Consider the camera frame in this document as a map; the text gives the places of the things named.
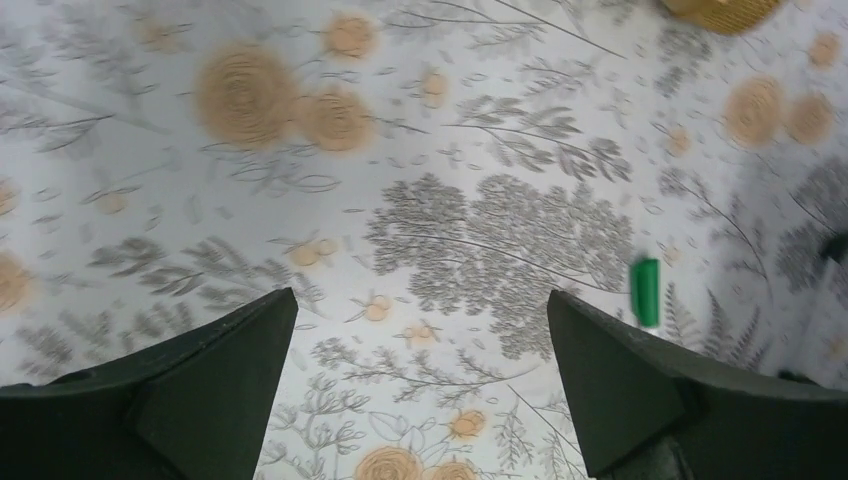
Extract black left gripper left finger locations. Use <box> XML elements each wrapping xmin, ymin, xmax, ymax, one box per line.
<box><xmin>1</xmin><ymin>289</ymin><xmax>298</xmax><ymax>479</ymax></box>

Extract green capped whiteboard marker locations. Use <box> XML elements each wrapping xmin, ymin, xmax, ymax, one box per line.
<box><xmin>630</xmin><ymin>258</ymin><xmax>660</xmax><ymax>328</ymax></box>

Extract floral patterned table mat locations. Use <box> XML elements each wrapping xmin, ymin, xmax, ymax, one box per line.
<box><xmin>1</xmin><ymin>1</ymin><xmax>847</xmax><ymax>479</ymax></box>

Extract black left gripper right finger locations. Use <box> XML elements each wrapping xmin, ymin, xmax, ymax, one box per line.
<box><xmin>547</xmin><ymin>291</ymin><xmax>847</xmax><ymax>479</ymax></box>

